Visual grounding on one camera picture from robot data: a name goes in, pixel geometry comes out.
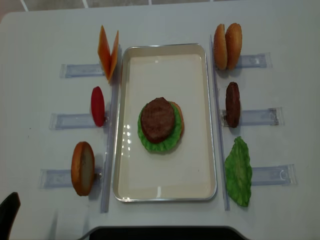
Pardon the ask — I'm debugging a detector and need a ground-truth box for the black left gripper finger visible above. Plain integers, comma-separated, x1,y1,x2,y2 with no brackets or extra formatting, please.
0,192,20,240

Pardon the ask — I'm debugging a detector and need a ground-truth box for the orange cheese slice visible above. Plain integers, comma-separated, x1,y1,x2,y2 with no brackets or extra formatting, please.
108,31,119,84
97,26,111,81

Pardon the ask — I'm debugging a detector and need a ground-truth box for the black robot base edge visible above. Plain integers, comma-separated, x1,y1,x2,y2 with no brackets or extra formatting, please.
86,226,245,240

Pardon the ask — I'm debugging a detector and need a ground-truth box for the clear tomato slot holder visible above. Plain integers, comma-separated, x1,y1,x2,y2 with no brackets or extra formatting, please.
49,113,97,130

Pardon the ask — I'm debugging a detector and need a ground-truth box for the standing red tomato slice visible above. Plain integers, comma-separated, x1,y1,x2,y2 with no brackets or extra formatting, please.
91,86,105,127

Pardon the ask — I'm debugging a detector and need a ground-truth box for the clear cheese slot holder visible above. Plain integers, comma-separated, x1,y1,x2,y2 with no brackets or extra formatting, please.
59,64,105,79

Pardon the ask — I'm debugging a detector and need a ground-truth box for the green lettuce leaf on tray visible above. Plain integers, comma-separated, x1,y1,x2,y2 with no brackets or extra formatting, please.
137,102,182,153

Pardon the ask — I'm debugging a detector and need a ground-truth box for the brown meat patty on tray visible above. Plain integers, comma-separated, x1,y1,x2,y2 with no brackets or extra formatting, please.
140,97,175,144

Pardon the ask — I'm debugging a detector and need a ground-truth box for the standing orange cheese slice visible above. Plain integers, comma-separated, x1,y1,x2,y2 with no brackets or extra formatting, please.
108,31,119,84

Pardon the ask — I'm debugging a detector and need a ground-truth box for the standing green lettuce leaf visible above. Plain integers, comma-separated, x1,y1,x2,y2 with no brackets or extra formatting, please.
224,136,253,208

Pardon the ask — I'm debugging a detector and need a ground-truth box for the standing brown meat patty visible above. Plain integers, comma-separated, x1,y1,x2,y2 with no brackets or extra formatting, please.
225,82,241,128

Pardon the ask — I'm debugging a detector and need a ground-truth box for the clear lettuce slot holder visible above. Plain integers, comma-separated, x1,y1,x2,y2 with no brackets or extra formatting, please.
251,164,297,186

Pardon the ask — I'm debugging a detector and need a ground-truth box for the clear left bun slot holder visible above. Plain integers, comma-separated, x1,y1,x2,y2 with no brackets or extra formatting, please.
38,168,103,190

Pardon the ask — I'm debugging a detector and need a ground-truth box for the clear bun slot holder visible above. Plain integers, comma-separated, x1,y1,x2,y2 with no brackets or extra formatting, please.
235,52,273,69
38,168,103,190

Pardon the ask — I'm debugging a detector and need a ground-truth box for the standing bun slice left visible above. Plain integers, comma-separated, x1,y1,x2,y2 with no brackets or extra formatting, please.
71,141,95,196

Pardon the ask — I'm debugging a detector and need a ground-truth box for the bottom bun on tray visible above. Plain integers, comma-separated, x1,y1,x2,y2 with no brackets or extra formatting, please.
170,101,185,152

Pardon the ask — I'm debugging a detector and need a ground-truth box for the white metal tray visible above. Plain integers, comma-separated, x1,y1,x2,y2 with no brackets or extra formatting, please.
112,43,217,203

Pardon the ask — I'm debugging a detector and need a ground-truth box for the clear patty slot holder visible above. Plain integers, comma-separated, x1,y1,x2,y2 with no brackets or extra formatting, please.
219,107,285,127

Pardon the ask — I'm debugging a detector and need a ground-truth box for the standing sesame bun outer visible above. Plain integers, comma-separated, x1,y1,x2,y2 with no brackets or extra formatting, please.
213,24,228,70

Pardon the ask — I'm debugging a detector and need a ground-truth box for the standing sesame bun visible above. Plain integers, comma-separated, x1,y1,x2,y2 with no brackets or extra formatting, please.
225,23,243,70
213,24,228,70

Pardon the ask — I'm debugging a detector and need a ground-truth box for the standing sesame bun inner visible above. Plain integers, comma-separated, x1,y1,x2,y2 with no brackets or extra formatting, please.
225,23,243,70

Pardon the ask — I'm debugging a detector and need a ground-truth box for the clear right bun slot holder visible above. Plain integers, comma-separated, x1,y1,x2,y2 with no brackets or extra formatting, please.
235,52,273,69

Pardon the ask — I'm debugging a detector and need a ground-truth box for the left clear acrylic rail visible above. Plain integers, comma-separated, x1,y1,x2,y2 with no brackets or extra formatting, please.
100,44,122,214

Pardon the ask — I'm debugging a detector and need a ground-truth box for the clear acrylic rail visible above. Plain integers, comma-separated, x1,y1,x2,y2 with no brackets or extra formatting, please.
209,34,230,211
100,44,122,214

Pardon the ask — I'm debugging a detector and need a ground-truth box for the right clear acrylic rail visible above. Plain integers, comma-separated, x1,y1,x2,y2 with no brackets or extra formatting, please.
209,34,230,211

